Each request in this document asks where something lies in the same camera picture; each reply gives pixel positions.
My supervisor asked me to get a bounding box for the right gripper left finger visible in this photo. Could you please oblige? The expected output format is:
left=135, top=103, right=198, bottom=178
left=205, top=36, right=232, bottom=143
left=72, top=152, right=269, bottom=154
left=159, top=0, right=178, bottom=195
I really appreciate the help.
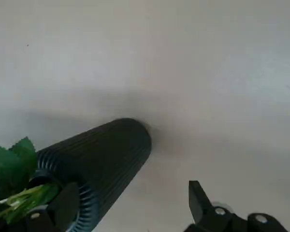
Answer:
left=0, top=182, right=80, bottom=232

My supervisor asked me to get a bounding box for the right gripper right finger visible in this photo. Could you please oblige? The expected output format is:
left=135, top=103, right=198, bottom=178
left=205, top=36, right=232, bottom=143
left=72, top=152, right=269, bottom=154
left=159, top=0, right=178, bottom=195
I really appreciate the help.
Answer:
left=183, top=180, right=290, bottom=232

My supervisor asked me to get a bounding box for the black ribbed vase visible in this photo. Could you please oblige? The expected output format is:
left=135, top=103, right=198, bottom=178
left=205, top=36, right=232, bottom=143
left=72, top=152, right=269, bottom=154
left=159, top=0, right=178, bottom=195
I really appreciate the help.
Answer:
left=26, top=117, right=152, bottom=232

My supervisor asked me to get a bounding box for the red rose bouquet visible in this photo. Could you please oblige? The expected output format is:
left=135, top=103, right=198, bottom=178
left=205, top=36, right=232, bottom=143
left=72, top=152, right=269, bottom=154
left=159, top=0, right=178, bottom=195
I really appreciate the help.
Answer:
left=0, top=136, right=61, bottom=224

